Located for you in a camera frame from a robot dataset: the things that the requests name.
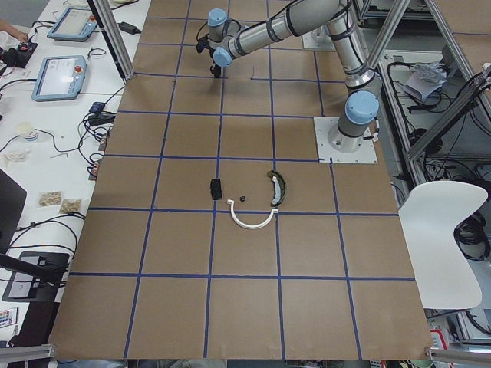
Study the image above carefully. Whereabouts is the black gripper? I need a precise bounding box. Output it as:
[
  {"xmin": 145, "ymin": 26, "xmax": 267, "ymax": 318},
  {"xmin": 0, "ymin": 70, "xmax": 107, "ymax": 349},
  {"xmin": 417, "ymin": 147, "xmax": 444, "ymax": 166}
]
[{"xmin": 209, "ymin": 63, "xmax": 222, "ymax": 78}]

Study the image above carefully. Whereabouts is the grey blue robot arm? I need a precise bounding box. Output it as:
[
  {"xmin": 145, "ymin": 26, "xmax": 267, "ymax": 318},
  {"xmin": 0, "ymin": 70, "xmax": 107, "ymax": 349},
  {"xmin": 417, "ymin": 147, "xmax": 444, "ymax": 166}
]
[{"xmin": 196, "ymin": 0, "xmax": 380, "ymax": 153}]

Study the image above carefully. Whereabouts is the black power adapter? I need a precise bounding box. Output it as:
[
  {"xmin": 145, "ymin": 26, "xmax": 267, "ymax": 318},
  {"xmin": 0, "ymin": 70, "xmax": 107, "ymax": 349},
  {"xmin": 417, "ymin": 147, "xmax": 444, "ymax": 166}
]
[{"xmin": 118, "ymin": 21, "xmax": 141, "ymax": 35}]

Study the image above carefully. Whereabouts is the small black plastic part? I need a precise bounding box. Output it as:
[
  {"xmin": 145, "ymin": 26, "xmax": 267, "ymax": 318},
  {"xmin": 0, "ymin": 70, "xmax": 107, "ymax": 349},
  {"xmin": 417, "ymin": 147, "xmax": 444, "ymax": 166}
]
[{"xmin": 210, "ymin": 178, "xmax": 222, "ymax": 201}]

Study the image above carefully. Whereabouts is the white curved plastic part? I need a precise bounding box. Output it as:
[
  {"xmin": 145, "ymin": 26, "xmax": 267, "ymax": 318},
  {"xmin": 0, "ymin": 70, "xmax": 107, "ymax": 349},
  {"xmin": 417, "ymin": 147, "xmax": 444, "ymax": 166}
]
[{"xmin": 226, "ymin": 199, "xmax": 279, "ymax": 231}]

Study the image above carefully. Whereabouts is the dark green brake shoe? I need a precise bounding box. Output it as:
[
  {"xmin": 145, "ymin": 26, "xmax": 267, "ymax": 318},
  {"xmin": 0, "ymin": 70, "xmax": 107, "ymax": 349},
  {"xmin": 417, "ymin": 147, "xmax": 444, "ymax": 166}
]
[{"xmin": 266, "ymin": 169, "xmax": 286, "ymax": 207}]

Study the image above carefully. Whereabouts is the teach pendant far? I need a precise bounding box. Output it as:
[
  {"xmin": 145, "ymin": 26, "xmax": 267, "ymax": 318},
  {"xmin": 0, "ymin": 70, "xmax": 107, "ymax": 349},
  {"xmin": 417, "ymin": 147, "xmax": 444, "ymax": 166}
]
[{"xmin": 47, "ymin": 7, "xmax": 97, "ymax": 42}]

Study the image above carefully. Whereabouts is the teach pendant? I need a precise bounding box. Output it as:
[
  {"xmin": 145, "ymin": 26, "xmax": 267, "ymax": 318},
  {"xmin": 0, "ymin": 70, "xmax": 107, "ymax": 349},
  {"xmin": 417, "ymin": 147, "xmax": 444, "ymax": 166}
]
[
  {"xmin": 47, "ymin": 7, "xmax": 97, "ymax": 42},
  {"xmin": 31, "ymin": 55, "xmax": 87, "ymax": 102}
]

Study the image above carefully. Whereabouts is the teach pendant near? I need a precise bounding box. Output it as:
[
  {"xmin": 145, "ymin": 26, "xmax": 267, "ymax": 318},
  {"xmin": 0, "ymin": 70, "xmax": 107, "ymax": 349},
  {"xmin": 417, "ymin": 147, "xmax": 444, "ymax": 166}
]
[{"xmin": 31, "ymin": 55, "xmax": 87, "ymax": 102}]

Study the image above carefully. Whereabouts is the white paper cup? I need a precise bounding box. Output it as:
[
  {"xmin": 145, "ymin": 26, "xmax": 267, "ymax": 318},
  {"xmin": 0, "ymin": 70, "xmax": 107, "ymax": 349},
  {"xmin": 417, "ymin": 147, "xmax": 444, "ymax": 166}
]
[{"xmin": 16, "ymin": 121, "xmax": 39, "ymax": 142}]

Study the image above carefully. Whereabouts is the white chair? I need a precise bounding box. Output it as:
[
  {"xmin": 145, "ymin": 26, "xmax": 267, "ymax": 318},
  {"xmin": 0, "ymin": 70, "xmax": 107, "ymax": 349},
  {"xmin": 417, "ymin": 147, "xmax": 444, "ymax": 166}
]
[{"xmin": 399, "ymin": 181, "xmax": 488, "ymax": 310}]

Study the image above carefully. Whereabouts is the aluminium frame post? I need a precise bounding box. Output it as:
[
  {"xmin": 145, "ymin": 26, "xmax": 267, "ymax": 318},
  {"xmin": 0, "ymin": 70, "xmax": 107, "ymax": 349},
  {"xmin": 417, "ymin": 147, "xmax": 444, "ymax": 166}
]
[{"xmin": 87, "ymin": 0, "xmax": 134, "ymax": 81}]

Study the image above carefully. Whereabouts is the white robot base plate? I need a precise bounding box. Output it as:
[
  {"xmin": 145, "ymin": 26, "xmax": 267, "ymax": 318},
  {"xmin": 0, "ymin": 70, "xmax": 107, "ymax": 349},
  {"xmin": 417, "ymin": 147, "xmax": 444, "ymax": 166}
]
[{"xmin": 313, "ymin": 117, "xmax": 378, "ymax": 164}]

